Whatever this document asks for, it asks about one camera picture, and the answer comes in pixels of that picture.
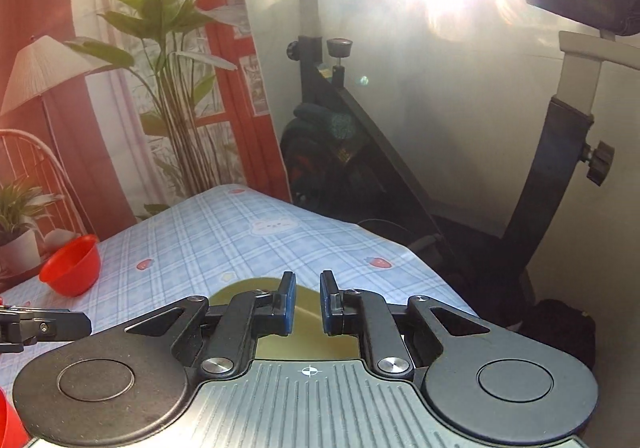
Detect dark bag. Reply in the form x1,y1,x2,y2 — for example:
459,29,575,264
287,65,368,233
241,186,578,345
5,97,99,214
515,298,598,370

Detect yellow-green plate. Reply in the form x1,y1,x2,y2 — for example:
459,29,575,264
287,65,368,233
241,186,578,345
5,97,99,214
209,277,362,360

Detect black exercise bike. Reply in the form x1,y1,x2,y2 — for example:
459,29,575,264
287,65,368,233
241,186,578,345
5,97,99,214
214,0,640,329

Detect red plastic bowl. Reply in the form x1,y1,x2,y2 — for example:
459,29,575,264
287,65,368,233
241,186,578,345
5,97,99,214
0,387,24,448
39,234,101,297

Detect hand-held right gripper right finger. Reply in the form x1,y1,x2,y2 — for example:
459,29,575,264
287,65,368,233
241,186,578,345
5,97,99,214
319,270,504,375

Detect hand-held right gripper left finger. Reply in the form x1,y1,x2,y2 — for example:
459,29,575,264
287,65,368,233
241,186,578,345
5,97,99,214
123,271,298,377

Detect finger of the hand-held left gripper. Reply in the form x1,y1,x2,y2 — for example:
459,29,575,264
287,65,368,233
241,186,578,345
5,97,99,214
0,306,93,355

